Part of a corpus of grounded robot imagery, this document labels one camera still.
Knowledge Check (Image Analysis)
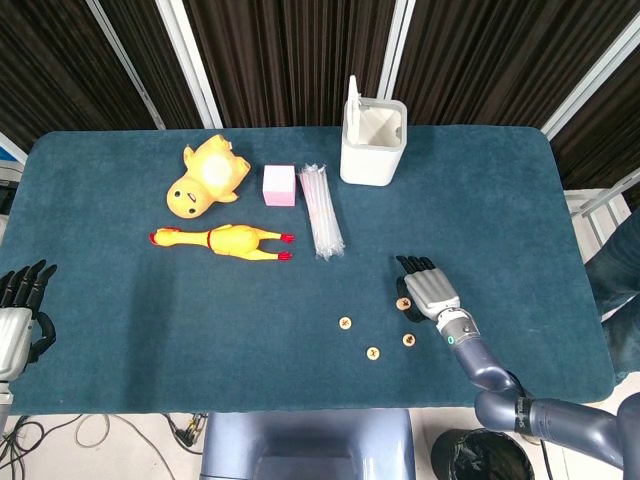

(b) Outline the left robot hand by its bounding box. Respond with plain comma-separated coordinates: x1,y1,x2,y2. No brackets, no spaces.
0,258,59,382

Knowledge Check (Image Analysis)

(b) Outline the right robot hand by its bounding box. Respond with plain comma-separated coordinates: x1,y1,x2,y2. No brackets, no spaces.
393,254,462,325

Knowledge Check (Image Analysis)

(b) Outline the bundle of wrapped straws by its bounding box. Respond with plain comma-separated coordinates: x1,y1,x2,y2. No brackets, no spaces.
297,162,346,261

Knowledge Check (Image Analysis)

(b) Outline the white square trash bin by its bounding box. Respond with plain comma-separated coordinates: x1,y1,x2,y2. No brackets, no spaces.
339,98,408,187

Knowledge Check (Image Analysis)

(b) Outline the bin with black bag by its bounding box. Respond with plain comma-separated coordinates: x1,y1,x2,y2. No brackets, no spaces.
430,427,536,480

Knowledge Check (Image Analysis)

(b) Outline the pale pink cube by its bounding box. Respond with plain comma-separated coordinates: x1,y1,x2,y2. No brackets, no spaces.
262,164,298,208

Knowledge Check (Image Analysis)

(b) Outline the white and blue panel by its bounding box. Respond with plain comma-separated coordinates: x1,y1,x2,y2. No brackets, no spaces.
0,130,29,166

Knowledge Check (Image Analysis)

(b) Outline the person in blue jeans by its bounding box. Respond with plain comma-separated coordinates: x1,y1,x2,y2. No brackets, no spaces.
584,207,640,381

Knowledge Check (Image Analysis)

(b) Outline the white metal rack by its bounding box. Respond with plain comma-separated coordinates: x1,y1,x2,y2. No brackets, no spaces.
563,167,640,251

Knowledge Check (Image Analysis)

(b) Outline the teal tablecloth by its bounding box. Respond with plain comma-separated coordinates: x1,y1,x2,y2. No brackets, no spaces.
0,125,617,416

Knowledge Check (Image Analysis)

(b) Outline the white bin lid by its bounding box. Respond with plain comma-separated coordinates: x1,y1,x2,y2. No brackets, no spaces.
346,74,363,146

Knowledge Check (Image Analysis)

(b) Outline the blue-grey robot torso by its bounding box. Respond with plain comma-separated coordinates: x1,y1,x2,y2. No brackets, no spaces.
199,409,417,480

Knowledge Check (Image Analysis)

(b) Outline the black power plug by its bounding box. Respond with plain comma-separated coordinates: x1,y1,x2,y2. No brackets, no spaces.
167,412,209,454

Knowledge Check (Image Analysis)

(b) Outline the yellow rubber chicken toy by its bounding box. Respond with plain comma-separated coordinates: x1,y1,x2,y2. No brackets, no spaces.
149,223,296,262

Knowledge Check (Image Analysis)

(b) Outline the yellow plush duck toy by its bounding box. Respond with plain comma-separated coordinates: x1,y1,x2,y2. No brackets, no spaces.
166,133,252,220

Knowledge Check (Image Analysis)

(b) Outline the dark brown pleated curtain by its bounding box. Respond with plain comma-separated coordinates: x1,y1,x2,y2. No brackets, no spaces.
0,0,640,191

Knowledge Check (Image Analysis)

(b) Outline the black floor cable bundle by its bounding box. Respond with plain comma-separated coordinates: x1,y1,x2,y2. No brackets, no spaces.
0,413,81,480

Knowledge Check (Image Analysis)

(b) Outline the white floor cable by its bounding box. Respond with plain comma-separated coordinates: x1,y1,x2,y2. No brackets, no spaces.
74,413,176,480

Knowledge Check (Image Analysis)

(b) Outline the white frame post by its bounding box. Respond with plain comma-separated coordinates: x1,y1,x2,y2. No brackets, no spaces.
541,14,640,141
377,0,417,101
84,0,166,131
154,0,224,130

